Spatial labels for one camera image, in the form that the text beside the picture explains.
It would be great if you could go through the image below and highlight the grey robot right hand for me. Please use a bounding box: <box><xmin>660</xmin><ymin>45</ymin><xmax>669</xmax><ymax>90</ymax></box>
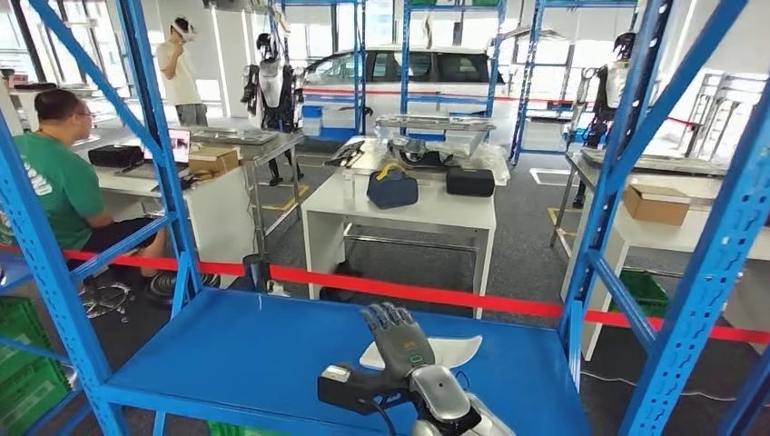
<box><xmin>360</xmin><ymin>302</ymin><xmax>436</xmax><ymax>384</ymax></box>

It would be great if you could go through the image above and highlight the white plastic shell part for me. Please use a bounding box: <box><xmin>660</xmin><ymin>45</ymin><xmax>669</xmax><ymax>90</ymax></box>
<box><xmin>360</xmin><ymin>335</ymin><xmax>484</xmax><ymax>372</ymax></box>

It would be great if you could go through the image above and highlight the blue steel shelf rack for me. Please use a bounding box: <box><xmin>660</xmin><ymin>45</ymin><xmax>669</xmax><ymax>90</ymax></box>
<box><xmin>509</xmin><ymin>0</ymin><xmax>639</xmax><ymax>167</ymax></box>
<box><xmin>399</xmin><ymin>0</ymin><xmax>507</xmax><ymax>144</ymax></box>
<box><xmin>267</xmin><ymin>0</ymin><xmax>369</xmax><ymax>144</ymax></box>
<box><xmin>0</xmin><ymin>0</ymin><xmax>770</xmax><ymax>436</ymax></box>

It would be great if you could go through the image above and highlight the black round machine part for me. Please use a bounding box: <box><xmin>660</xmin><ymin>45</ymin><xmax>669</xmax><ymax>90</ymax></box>
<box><xmin>387</xmin><ymin>136</ymin><xmax>459</xmax><ymax>170</ymax></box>

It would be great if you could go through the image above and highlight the red barrier tape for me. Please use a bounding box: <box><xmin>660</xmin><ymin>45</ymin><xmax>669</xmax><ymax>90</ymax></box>
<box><xmin>0</xmin><ymin>243</ymin><xmax>770</xmax><ymax>346</ymax></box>

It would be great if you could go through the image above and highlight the white table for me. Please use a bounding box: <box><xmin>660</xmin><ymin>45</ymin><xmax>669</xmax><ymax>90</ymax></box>
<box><xmin>558</xmin><ymin>173</ymin><xmax>770</xmax><ymax>362</ymax></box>
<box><xmin>301</xmin><ymin>171</ymin><xmax>499</xmax><ymax>321</ymax></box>

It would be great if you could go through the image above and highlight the dark blue bag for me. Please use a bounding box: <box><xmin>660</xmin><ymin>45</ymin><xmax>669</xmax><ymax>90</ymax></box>
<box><xmin>366</xmin><ymin>163</ymin><xmax>420</xmax><ymax>211</ymax></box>

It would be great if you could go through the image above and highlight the black rectangular case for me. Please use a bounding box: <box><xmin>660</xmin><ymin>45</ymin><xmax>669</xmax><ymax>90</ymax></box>
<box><xmin>87</xmin><ymin>144</ymin><xmax>146</xmax><ymax>169</ymax></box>
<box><xmin>445</xmin><ymin>166</ymin><xmax>497</xmax><ymax>199</ymax></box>

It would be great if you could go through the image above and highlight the green plastic crate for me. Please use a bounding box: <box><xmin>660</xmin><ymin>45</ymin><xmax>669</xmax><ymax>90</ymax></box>
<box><xmin>0</xmin><ymin>295</ymin><xmax>73</xmax><ymax>436</ymax></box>
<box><xmin>607</xmin><ymin>268</ymin><xmax>671</xmax><ymax>321</ymax></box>
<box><xmin>206</xmin><ymin>420</ymin><xmax>285</xmax><ymax>436</ymax></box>

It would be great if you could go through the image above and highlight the black slotted tray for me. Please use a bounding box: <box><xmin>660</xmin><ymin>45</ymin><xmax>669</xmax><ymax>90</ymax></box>
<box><xmin>322</xmin><ymin>138</ymin><xmax>367</xmax><ymax>169</ymax></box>

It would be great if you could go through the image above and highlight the clear plastic sheet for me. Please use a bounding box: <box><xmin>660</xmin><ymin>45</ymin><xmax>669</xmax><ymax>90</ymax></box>
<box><xmin>360</xmin><ymin>134</ymin><xmax>513</xmax><ymax>188</ymax></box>

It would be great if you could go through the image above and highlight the white desk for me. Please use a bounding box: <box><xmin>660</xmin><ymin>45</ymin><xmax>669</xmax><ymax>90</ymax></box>
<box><xmin>72</xmin><ymin>134</ymin><xmax>258</xmax><ymax>291</ymax></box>

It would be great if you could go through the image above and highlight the grey metal parts tray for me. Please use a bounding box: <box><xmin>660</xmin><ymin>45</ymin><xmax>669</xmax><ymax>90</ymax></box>
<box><xmin>375</xmin><ymin>114</ymin><xmax>499</xmax><ymax>134</ymax></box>
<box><xmin>190</xmin><ymin>125</ymin><xmax>281</xmax><ymax>147</ymax></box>
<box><xmin>579</xmin><ymin>146</ymin><xmax>731</xmax><ymax>177</ymax></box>

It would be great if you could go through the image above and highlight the black round disc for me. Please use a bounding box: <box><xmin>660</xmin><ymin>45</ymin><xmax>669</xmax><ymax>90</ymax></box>
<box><xmin>146</xmin><ymin>271</ymin><xmax>222</xmax><ymax>302</ymax></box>

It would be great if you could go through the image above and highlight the steel table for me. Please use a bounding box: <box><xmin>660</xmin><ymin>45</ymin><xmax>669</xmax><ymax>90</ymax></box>
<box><xmin>189</xmin><ymin>126</ymin><xmax>306</xmax><ymax>266</ymax></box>
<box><xmin>548</xmin><ymin>146</ymin><xmax>733</xmax><ymax>249</ymax></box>

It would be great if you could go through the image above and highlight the blue lidded storage bin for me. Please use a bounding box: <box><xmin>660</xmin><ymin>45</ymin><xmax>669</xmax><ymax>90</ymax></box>
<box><xmin>300</xmin><ymin>104</ymin><xmax>327</xmax><ymax>137</ymax></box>

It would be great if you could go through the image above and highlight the white car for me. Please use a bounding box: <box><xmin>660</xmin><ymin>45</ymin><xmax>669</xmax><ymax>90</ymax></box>
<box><xmin>301</xmin><ymin>45</ymin><xmax>525</xmax><ymax>144</ymax></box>

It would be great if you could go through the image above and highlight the cardboard box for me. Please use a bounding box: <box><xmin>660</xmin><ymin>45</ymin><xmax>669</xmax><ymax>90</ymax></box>
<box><xmin>187</xmin><ymin>146</ymin><xmax>242</xmax><ymax>177</ymax></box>
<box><xmin>621</xmin><ymin>183</ymin><xmax>692</xmax><ymax>227</ymax></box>

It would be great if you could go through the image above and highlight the black white humanoid robot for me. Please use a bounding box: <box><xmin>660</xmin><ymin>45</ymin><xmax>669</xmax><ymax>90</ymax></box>
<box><xmin>565</xmin><ymin>31</ymin><xmax>638</xmax><ymax>210</ymax></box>
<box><xmin>240</xmin><ymin>32</ymin><xmax>306</xmax><ymax>185</ymax></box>

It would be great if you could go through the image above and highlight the chrome chair base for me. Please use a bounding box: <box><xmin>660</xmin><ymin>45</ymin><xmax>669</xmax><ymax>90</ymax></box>
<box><xmin>78</xmin><ymin>281</ymin><xmax>134</xmax><ymax>323</ymax></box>

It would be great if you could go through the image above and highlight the laptop with lit screen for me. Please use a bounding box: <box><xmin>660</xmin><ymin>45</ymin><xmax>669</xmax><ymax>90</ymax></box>
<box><xmin>142</xmin><ymin>127</ymin><xmax>193</xmax><ymax>165</ymax></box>

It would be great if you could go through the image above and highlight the person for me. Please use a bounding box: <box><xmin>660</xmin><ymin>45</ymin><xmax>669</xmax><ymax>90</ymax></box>
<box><xmin>0</xmin><ymin>88</ymin><xmax>171</xmax><ymax>285</ymax></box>
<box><xmin>154</xmin><ymin>15</ymin><xmax>210</xmax><ymax>128</ymax></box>

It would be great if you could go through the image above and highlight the white VR headset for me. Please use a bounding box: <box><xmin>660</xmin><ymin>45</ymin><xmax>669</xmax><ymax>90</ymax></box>
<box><xmin>171</xmin><ymin>17</ymin><xmax>197</xmax><ymax>43</ymax></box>

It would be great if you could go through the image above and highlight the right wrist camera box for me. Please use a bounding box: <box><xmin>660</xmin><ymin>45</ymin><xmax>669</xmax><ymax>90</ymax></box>
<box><xmin>317</xmin><ymin>363</ymin><xmax>416</xmax><ymax>417</ymax></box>

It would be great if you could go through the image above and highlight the black camera cable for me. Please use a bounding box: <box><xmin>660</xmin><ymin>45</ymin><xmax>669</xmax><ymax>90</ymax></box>
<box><xmin>360</xmin><ymin>395</ymin><xmax>400</xmax><ymax>436</ymax></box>

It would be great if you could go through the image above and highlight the black stanchion post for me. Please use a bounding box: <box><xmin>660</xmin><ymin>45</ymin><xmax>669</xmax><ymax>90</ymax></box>
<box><xmin>242</xmin><ymin>253</ymin><xmax>272</xmax><ymax>295</ymax></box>

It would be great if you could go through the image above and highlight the black cable bundle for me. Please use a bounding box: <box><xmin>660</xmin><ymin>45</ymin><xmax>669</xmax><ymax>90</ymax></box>
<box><xmin>179</xmin><ymin>169</ymin><xmax>216</xmax><ymax>190</ymax></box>

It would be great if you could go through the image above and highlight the steel frame rack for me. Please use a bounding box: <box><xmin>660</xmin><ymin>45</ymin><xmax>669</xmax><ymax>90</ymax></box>
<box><xmin>685</xmin><ymin>71</ymin><xmax>769</xmax><ymax>162</ymax></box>

